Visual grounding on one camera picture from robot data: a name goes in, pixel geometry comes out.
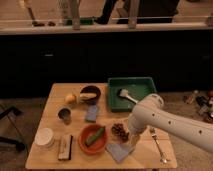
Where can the white paper cup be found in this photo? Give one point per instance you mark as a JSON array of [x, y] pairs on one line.
[[44, 137]]

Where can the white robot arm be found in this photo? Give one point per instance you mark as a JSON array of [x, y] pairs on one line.
[[149, 112]]

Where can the dark brown bowl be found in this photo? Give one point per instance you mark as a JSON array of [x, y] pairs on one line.
[[91, 89]]

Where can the yellow banana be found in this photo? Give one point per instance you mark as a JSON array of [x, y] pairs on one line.
[[87, 96]]

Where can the wooden brush block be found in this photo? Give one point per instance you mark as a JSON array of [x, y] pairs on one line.
[[65, 147]]

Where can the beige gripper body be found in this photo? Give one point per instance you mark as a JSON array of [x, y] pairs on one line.
[[133, 140]]

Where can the silver fork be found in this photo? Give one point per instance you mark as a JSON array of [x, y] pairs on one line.
[[163, 158]]

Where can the blue sponge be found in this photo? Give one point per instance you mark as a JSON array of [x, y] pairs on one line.
[[91, 113]]

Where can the dark red grape bunch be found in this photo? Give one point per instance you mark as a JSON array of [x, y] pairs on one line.
[[119, 131]]

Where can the yellow lemon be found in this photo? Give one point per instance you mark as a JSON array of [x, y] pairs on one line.
[[70, 98]]

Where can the orange bowl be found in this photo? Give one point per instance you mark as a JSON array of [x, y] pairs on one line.
[[98, 146]]

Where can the green cucumber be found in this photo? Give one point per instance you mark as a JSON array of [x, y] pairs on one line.
[[90, 140]]

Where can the black chair base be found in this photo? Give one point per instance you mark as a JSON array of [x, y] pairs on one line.
[[7, 127]]

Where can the dark metal cup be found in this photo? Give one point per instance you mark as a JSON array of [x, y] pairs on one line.
[[65, 115]]

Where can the blue folded napkin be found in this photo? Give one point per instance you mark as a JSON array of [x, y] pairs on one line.
[[119, 151]]

